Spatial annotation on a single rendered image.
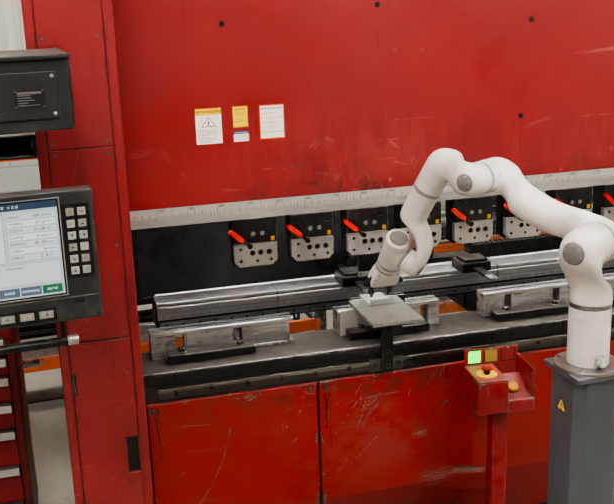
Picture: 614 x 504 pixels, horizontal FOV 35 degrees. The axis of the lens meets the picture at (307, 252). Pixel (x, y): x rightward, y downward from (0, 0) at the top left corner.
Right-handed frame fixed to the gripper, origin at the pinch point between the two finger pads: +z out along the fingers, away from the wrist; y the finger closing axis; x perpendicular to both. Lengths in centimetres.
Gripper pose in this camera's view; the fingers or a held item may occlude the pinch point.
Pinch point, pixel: (379, 290)
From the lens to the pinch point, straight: 343.7
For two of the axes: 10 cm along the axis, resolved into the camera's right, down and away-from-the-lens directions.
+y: -9.6, 1.0, -2.4
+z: -1.4, 5.8, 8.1
